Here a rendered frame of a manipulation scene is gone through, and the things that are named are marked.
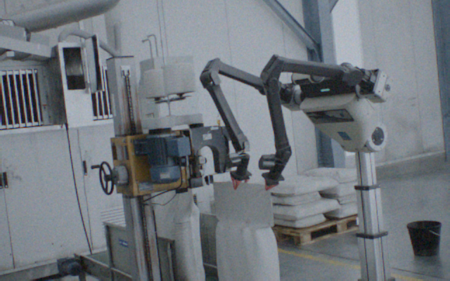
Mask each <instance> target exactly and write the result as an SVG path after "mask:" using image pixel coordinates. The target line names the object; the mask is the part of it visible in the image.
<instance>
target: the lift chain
mask: <svg viewBox="0 0 450 281"><path fill-rule="evenodd" d="M125 77H126V83H127V95H128V102H129V113H130V120H131V131H132V135H133V136H135V135H136V127H135V121H134V109H133V103H132V96H131V84H130V78H129V75H126V76H125ZM127 77H128V78H127ZM127 80H128V81H127ZM128 86H129V87H128ZM129 92H130V93H129ZM130 98H131V99H130ZM130 101H131V102H130ZM131 110H132V111H131ZM132 122H133V123H132ZM133 125H134V126H133ZM133 128H134V129H133ZM134 134H135V135H134ZM139 197H140V203H141V202H142V201H144V198H143V195H139ZM142 205H143V207H142ZM143 211H144V212H143ZM141 214H142V221H143V232H144V238H145V244H146V256H147V264H148V273H149V274H148V275H149V281H153V270H152V264H151V258H150V247H149V240H148V229H147V223H146V210H145V205H144V204H142V203H141ZM144 223H145V225H144ZM146 235H147V236H146ZM147 247H148V248H147ZM149 264H150V265H149Z"/></svg>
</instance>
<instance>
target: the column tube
mask: <svg viewBox="0 0 450 281"><path fill-rule="evenodd" d="M105 63H106V70H107V76H108V87H109V94H110V105H111V112H112V122H113V123H114V129H115V137H116V138H123V137H127V136H132V131H131V120H130V113H129V102H128V95H127V83H126V77H122V73H121V67H120V66H121V65H129V66H130V71H131V77H130V84H131V96H132V103H133V109H134V121H135V127H136V135H141V134H143V129H142V125H141V120H142V118H141V107H140V101H139V89H138V82H137V76H136V65H135V58H113V59H109V60H107V61H106V62H105ZM111 93H114V97H115V108H116V115H117V116H116V117H115V116H114V109H113V103H112V98H111ZM116 146H117V158H118V160H129V153H128V146H127V145H116ZM122 199H123V205H124V217H125V223H126V229H127V241H128V247H129V258H130V264H131V275H132V281H149V275H148V274H149V273H148V264H147V256H146V244H145V238H144V232H143V221H142V214H141V203H140V197H139V195H138V196H133V195H125V194H122ZM144 203H147V204H149V205H146V204H145V210H146V223H147V229H148V240H149V247H150V258H151V264H152V270H153V281H160V269H159V263H158V251H157V245H156V239H155V227H154V221H153V209H152V203H151V199H149V200H147V201H145V202H144Z"/></svg>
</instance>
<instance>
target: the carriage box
mask: <svg viewBox="0 0 450 281"><path fill-rule="evenodd" d="M169 133H175V136H178V135H183V131H182V130H172V132H169ZM149 135H155V134H148V133H144V134H141V135H135V136H127V137H123V138H116V137H110V148H111V154H112V165H113V166H114V167H116V166H125V167H126V169H127V172H128V177H129V180H128V184H127V185H123V186H119V187H117V186H116V189H117V194H125V195H133V196H138V195H145V194H149V193H153V192H160V191H164V190H170V189H174V188H178V187H179V186H180V185H181V178H180V179H179V181H177V182H174V183H168V184H159V185H158V184H153V186H154V189H151V190H144V191H141V192H140V191H139V183H142V182H146V181H151V179H150V169H149V168H152V166H151V165H149V163H148V156H147V155H144V156H138V157H136V156H135V151H134V140H135V139H140V138H146V136H149ZM116 145H127V146H128V153H129V160H118V158H117V146H116ZM182 174H183V184H182V186H181V188H183V187H187V186H189V184H188V172H187V167H182Z"/></svg>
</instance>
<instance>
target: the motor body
mask: <svg viewBox="0 0 450 281"><path fill-rule="evenodd" d="M146 138H147V139H146V144H147V151H148V163H149V165H151V166H152V168H149V169H150V179H151V181H152V182H153V183H154V184H158V185H159V184H168V183H174V182H177V181H179V179H180V178H181V174H180V166H179V165H178V164H177V163H176V160H177V159H178V158H177V157H168V155H167V143H166V141H167V140H169V139H173V138H176V136H175V133H163V134H155V135H149V136H146Z"/></svg>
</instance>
